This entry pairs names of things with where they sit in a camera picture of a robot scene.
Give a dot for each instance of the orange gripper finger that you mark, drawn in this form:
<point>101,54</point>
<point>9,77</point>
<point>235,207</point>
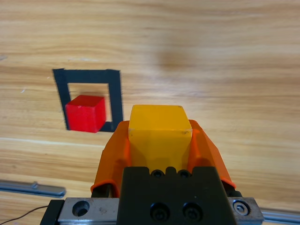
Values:
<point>110,159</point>
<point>208,157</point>

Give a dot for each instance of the red cube block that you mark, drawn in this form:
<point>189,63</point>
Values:
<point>84,114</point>

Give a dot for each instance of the yellow cube block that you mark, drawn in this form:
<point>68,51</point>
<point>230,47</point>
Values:
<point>159,131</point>

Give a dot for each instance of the black tape square outline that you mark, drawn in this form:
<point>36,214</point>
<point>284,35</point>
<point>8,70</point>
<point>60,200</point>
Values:
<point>89,76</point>

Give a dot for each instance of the grey aluminium rail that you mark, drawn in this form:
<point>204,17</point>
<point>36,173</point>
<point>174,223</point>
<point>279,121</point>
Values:
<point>35,189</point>
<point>281,218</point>

